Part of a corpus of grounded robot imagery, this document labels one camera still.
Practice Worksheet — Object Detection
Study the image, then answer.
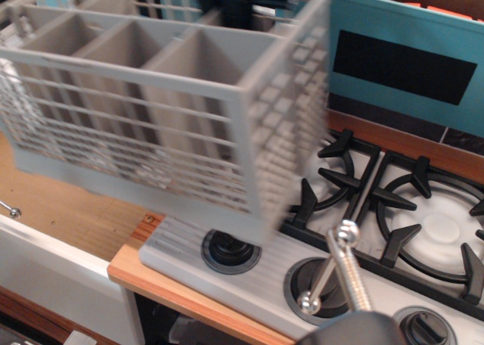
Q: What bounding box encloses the black burner grate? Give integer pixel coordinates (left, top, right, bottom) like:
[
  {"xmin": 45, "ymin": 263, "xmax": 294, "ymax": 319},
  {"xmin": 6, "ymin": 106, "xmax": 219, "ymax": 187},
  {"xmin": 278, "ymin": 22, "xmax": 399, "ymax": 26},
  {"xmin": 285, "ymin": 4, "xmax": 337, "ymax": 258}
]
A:
[
  {"xmin": 354, "ymin": 152, "xmax": 483, "ymax": 322},
  {"xmin": 281, "ymin": 129, "xmax": 380, "ymax": 239}
]

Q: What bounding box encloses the middle black stove knob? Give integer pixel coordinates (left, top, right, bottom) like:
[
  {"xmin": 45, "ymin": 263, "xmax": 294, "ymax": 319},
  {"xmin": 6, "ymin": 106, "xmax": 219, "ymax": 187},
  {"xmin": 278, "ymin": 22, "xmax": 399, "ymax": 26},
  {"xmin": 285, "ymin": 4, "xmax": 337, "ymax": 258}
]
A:
[{"xmin": 283, "ymin": 256, "xmax": 356, "ymax": 328}]

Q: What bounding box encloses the grey plastic drying rack basket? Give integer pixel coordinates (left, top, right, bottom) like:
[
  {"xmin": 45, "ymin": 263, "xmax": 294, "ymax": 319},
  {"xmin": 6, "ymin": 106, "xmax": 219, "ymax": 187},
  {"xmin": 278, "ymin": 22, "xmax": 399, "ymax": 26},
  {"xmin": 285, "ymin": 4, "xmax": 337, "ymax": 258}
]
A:
[{"xmin": 1, "ymin": 0, "xmax": 331, "ymax": 246}]

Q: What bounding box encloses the black clamp mount base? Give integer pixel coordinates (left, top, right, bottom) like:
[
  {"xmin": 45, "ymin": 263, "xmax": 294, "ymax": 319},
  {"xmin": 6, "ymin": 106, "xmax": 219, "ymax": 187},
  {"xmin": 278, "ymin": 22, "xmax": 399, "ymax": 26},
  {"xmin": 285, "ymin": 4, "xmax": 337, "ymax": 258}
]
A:
[{"xmin": 296, "ymin": 311, "xmax": 406, "ymax": 345}]

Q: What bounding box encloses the black stove knob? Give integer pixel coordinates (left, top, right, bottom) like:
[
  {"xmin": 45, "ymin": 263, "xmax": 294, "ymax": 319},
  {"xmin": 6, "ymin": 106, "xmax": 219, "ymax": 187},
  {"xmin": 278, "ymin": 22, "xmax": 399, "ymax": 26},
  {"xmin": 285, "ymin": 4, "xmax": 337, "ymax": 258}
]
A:
[
  {"xmin": 201, "ymin": 230, "xmax": 262, "ymax": 275},
  {"xmin": 393, "ymin": 306, "xmax": 458, "ymax": 345},
  {"xmin": 283, "ymin": 256, "xmax": 356, "ymax": 328}
]

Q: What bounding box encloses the grey toy stove top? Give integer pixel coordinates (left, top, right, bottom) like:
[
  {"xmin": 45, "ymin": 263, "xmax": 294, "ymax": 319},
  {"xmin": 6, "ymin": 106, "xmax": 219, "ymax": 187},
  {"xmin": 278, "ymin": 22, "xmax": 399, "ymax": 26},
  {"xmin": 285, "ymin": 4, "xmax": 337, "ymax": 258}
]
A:
[{"xmin": 138, "ymin": 127, "xmax": 484, "ymax": 345}]

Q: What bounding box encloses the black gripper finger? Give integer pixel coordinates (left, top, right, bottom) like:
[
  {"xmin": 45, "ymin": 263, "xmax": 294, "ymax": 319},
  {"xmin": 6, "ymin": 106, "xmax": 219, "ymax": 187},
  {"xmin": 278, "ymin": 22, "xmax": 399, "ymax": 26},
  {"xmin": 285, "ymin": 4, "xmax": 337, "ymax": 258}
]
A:
[{"xmin": 222, "ymin": 2, "xmax": 253, "ymax": 30}]

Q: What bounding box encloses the right black burner grate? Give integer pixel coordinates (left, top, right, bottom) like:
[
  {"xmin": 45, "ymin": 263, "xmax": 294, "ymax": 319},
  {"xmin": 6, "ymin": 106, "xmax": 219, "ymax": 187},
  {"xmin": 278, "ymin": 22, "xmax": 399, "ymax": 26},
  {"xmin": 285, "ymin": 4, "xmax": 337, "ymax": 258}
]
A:
[{"xmin": 354, "ymin": 152, "xmax": 483, "ymax": 322}]

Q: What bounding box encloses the large teal bin right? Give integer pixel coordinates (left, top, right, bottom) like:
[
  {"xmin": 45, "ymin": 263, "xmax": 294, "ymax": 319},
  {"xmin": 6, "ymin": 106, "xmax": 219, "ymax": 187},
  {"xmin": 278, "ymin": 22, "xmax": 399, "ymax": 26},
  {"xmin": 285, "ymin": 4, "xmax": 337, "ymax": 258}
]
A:
[{"xmin": 330, "ymin": 0, "xmax": 483, "ymax": 136}]

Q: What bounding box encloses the left black burner grate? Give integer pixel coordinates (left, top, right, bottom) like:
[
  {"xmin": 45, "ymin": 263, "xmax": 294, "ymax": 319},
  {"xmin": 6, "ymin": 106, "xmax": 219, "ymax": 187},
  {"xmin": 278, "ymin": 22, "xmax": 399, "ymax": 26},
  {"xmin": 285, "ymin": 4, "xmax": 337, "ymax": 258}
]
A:
[{"xmin": 281, "ymin": 129, "xmax": 380, "ymax": 239}]

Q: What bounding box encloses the silver metal clamp screw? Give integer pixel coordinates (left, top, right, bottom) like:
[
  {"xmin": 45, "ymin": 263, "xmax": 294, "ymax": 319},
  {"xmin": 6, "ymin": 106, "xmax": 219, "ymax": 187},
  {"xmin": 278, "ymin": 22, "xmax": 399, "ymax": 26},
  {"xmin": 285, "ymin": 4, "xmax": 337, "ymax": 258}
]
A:
[{"xmin": 297, "ymin": 219, "xmax": 373, "ymax": 315}]

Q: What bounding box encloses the small silver metal rod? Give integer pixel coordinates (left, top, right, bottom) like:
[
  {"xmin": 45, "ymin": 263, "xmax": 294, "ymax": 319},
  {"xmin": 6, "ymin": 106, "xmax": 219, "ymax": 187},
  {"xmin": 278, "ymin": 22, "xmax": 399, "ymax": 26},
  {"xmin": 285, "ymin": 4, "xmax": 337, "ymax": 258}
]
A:
[{"xmin": 0, "ymin": 201, "xmax": 22, "ymax": 219}]

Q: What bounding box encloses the left black stove knob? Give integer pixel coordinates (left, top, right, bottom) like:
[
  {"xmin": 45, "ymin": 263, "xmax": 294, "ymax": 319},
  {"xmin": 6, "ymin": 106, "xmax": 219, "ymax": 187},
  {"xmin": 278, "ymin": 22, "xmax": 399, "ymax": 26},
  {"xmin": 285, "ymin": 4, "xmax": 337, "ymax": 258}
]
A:
[{"xmin": 201, "ymin": 230, "xmax": 262, "ymax": 275}]

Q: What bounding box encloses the white toy sink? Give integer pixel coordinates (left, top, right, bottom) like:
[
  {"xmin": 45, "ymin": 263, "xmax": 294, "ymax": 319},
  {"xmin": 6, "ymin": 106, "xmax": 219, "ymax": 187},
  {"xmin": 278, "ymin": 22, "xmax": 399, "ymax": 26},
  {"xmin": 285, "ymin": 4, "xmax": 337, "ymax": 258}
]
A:
[{"xmin": 0, "ymin": 131, "xmax": 167, "ymax": 345}]

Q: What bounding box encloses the right black stove knob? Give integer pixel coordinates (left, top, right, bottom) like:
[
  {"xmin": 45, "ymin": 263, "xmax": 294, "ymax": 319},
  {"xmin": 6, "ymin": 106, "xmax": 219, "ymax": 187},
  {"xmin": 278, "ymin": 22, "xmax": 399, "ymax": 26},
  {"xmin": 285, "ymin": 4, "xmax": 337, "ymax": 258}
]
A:
[{"xmin": 393, "ymin": 306, "xmax": 458, "ymax": 345}]

